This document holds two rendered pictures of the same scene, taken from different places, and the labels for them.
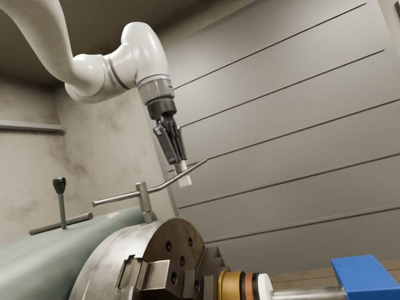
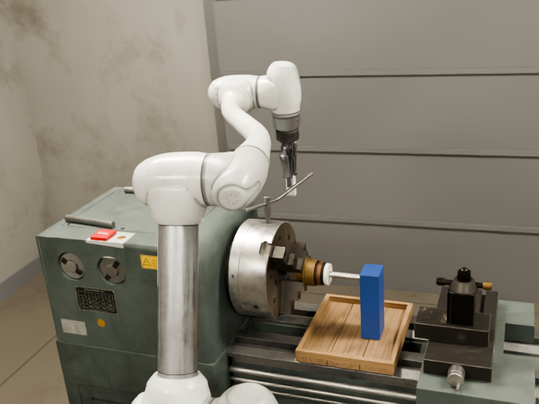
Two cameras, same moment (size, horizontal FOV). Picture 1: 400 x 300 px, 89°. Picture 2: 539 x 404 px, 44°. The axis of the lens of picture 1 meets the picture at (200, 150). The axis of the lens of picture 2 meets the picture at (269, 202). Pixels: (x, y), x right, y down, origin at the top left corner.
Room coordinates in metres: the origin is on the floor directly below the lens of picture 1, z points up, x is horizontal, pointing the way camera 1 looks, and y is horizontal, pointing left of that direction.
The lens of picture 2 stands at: (-1.53, 0.04, 2.06)
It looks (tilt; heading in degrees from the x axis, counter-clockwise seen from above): 21 degrees down; 3
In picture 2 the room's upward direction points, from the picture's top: 5 degrees counter-clockwise
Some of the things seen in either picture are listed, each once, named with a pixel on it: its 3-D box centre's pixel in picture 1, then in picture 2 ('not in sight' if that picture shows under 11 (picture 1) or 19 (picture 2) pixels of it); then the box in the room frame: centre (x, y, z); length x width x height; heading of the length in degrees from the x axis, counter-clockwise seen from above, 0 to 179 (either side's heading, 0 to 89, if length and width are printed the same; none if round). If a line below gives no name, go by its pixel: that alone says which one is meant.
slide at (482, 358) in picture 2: not in sight; (464, 329); (0.20, -0.43, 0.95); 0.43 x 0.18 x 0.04; 161
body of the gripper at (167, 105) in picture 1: (165, 119); (287, 141); (0.55, 0.07, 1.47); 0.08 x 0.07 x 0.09; 162
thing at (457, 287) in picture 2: not in sight; (464, 284); (0.14, -0.41, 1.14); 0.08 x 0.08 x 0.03
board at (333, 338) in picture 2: not in sight; (357, 330); (0.32, -0.12, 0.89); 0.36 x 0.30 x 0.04; 161
